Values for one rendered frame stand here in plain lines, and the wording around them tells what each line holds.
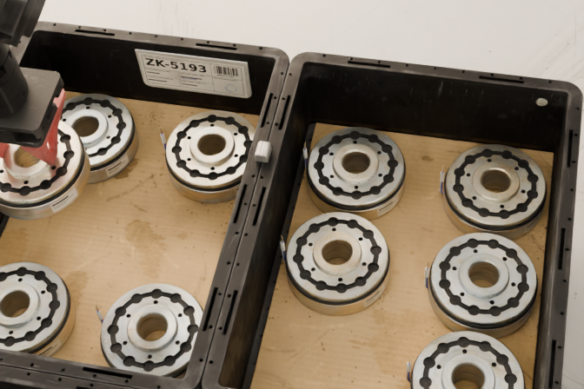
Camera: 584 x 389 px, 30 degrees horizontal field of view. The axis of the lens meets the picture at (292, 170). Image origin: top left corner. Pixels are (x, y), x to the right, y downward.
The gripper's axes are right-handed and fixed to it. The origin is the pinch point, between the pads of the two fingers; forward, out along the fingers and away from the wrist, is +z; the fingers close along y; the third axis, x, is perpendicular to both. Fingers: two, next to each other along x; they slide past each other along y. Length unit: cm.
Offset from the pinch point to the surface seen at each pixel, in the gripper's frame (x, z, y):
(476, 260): 1.3, 10.9, 43.2
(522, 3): 52, 30, 44
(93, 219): 0.9, 13.8, 2.8
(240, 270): -7.2, 3.7, 22.5
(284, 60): 18.2, 5.1, 20.7
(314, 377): -12.3, 13.6, 29.7
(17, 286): -9.9, 9.5, -0.4
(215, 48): 18.7, 4.9, 13.1
